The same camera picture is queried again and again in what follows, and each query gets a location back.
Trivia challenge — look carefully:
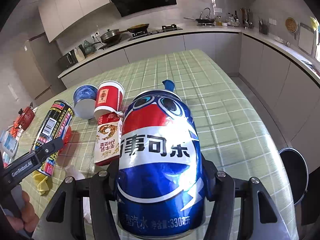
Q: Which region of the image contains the red plastic bag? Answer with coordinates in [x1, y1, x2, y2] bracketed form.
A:
[62, 126, 72, 146]

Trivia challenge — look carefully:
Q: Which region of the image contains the blue Pepsi can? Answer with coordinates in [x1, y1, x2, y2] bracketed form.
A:
[117, 89, 205, 239]

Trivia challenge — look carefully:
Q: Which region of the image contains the blue knitted cloth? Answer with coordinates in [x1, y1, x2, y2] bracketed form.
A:
[162, 80, 175, 92]

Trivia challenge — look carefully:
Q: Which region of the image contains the person's left hand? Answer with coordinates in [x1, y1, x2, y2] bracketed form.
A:
[6, 190, 39, 233]

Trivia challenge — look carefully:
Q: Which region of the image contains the green checkered tablecloth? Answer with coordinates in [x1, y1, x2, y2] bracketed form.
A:
[17, 49, 299, 239]

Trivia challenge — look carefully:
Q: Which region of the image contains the red white milk carton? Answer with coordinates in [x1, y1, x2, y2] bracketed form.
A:
[94, 112, 123, 166]

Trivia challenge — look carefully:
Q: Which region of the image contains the white box stack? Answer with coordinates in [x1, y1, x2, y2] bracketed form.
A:
[0, 131, 18, 167]

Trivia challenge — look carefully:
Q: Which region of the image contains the black yellow tall can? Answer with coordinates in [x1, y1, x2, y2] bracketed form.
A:
[30, 99, 75, 178]

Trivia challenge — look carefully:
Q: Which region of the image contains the red enamel pot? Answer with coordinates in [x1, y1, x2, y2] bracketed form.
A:
[14, 102, 35, 131]

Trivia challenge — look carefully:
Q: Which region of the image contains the blue white paper cup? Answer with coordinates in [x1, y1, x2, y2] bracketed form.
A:
[73, 85, 98, 119]

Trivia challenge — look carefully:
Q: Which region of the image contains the red paper cup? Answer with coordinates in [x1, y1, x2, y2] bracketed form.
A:
[94, 81, 125, 120]

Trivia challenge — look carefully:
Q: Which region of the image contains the beige refrigerator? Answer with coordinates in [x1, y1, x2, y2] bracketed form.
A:
[14, 33, 66, 105]

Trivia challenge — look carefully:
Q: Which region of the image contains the black microwave oven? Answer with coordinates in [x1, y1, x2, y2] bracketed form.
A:
[57, 49, 78, 71]

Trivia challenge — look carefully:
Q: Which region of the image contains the white kettle jug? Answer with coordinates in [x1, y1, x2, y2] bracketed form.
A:
[74, 47, 86, 62]

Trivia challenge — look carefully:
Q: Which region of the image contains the green ceramic teapot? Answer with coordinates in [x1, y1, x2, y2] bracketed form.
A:
[84, 40, 95, 56]

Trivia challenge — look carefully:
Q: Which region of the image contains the lidded grey wok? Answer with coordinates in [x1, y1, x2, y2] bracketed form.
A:
[93, 29, 127, 44]

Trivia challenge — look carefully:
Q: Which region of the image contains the black gas stove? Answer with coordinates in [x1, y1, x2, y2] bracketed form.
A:
[129, 24, 182, 41]

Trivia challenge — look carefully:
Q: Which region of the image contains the black pan by sink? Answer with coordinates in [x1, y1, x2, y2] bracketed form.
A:
[184, 17, 215, 25]

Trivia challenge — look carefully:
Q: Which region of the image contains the black utensil holder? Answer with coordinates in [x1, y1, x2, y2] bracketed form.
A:
[258, 19, 269, 35]

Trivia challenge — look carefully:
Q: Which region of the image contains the black frying pan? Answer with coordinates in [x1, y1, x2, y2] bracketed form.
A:
[120, 23, 149, 34]

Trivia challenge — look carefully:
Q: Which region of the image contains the chrome sink faucet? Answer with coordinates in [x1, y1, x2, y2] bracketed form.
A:
[199, 7, 211, 20]

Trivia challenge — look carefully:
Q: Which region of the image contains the white cutting board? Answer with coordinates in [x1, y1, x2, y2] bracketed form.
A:
[298, 23, 315, 55]

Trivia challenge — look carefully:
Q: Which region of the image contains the round woven trivet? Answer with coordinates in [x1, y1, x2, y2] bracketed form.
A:
[285, 17, 298, 33]

